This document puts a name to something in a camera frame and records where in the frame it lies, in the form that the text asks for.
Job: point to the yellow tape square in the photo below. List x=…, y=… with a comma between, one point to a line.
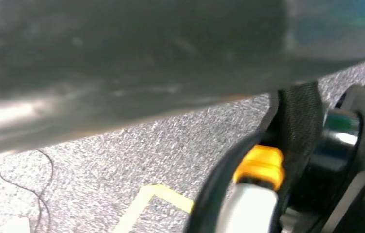
x=159, y=193

